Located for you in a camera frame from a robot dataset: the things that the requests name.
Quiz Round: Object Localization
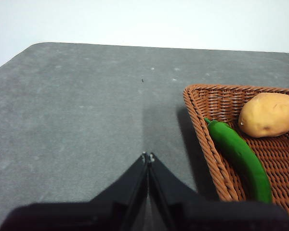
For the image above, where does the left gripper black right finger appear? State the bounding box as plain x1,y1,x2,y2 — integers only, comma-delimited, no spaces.
148,152,289,231

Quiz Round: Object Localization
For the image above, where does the green chili pepper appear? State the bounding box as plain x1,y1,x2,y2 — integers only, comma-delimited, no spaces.
203,117,273,205

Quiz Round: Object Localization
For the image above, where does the yellow-brown potato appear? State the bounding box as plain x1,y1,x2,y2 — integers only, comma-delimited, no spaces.
237,92,289,138

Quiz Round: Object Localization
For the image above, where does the brown woven wicker basket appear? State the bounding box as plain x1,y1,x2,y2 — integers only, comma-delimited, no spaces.
182,83,289,228

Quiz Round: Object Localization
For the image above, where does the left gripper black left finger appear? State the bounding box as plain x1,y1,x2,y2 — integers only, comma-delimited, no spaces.
0,151,149,231

